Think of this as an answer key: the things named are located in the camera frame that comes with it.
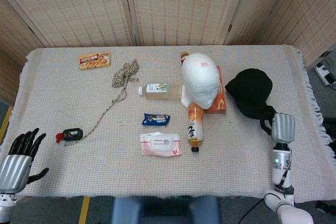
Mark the woven folding screen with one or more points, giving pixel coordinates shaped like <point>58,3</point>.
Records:
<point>168,6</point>

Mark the pink wet wipes pack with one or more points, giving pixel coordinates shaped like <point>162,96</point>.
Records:
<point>160,144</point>

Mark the yellow curry box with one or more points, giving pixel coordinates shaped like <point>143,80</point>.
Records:
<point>95,61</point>

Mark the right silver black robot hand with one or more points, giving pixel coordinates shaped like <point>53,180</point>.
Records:
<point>281,127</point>

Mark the woven white tablecloth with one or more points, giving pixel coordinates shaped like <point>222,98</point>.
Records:
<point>105,171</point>

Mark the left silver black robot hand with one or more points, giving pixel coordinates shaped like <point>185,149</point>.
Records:
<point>18,161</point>

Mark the orange juice bottle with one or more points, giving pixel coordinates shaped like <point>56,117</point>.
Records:
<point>195,127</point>

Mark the black red tape measure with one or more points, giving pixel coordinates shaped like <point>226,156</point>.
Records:
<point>71,134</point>

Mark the white foam mannequin head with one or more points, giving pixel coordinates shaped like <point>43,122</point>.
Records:
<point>200,81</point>

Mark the white power strip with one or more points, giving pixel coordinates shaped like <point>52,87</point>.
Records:
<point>325,73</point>

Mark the black cap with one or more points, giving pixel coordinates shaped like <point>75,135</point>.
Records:
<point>249,90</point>

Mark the clear tea bottle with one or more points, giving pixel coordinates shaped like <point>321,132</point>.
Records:
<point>158,91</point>

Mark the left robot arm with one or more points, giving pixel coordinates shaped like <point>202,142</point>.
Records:
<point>6,205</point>

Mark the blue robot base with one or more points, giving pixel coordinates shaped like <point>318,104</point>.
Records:
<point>165,209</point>

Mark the blue snack packet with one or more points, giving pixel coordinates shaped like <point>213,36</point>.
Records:
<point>156,119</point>

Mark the orange cardboard box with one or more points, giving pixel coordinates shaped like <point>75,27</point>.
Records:
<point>220,95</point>

